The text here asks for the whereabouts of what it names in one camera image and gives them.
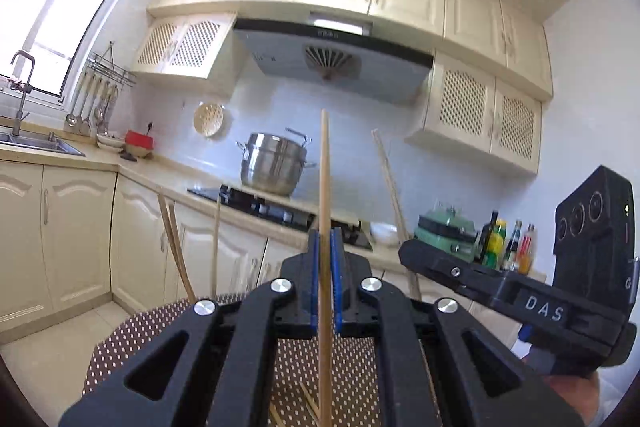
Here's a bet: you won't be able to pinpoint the metal wall utensil rack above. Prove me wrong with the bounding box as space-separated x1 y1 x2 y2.
86 41 137 88

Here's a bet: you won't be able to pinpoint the long-handled metal skimmer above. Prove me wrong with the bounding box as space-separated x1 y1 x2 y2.
102 82 121 128

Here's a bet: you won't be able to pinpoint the brown polka dot tablecloth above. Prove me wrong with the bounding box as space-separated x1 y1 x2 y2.
82 294 446 427

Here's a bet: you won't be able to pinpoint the red orange sauce bottle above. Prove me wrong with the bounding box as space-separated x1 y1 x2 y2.
517 223 536 275

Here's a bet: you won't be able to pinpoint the grey range hood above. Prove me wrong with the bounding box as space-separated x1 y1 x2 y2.
232 11 435 108

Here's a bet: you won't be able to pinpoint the long-handled metal spatula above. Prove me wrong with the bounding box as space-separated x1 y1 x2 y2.
80 77 96 130
94 79 109 135

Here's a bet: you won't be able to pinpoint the cream perforated plate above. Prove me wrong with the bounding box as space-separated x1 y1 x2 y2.
193 102 227 138

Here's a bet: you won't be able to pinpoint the cream base cabinets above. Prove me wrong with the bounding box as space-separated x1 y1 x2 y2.
0 142 551 338

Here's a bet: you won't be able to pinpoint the white bowl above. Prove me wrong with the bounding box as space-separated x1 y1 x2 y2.
370 222 401 244

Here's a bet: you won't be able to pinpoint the small cream lattice door cabinet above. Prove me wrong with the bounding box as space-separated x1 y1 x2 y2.
131 12 237 80

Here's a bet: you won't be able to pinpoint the stack of white bowls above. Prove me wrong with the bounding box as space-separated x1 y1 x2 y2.
96 133 126 152

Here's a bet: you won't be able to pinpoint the pile of wooden chopsticks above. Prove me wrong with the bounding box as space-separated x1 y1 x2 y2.
157 192 322 427

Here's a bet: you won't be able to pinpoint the wooden chopstick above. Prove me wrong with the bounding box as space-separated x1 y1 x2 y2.
319 109 335 427
371 129 423 308

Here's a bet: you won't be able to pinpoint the dark soy sauce bottle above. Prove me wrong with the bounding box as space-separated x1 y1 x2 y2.
502 220 522 271

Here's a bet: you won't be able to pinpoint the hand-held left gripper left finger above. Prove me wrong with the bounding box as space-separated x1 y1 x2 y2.
59 229 321 427

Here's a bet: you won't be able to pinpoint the red casserole dish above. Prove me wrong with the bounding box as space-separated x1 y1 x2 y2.
124 129 155 158

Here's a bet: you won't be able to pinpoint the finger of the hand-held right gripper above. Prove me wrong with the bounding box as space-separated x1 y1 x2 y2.
398 238 519 309

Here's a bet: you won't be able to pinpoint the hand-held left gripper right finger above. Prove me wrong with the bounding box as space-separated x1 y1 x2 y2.
331 228 587 427

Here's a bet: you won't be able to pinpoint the person's right hand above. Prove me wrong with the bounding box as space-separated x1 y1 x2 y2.
546 375 602 425

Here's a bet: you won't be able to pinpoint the stainless steel steamer pot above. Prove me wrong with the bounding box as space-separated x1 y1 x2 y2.
236 127 318 198

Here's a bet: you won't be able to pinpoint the long-handled metal ladle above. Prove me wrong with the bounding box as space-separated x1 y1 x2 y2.
65 74 84 128

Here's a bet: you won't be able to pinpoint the dark olive oil bottle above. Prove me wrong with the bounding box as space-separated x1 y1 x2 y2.
479 209 500 265

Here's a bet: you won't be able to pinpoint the steel kitchen faucet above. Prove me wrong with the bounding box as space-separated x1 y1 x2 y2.
0 51 37 136

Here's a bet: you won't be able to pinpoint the green electric cooker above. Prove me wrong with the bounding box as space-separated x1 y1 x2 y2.
414 206 480 260

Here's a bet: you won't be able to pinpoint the black glass cooktop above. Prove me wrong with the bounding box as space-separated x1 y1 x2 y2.
187 186 373 252

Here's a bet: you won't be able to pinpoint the large cream lattice door cabinet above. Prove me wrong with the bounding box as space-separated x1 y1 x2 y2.
404 49 543 178

